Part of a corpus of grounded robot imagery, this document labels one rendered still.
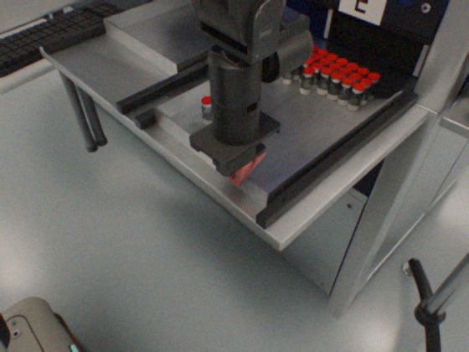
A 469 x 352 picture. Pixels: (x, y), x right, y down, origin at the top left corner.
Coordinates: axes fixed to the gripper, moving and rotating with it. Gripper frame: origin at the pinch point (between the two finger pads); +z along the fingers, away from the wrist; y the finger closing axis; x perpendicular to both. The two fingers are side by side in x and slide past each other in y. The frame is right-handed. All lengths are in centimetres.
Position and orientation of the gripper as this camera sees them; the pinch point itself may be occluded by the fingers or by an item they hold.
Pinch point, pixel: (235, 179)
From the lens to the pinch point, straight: 54.2
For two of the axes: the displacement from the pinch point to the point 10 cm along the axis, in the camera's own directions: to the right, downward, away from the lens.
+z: 0.1, 6.8, 7.3
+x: -6.9, -5.3, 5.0
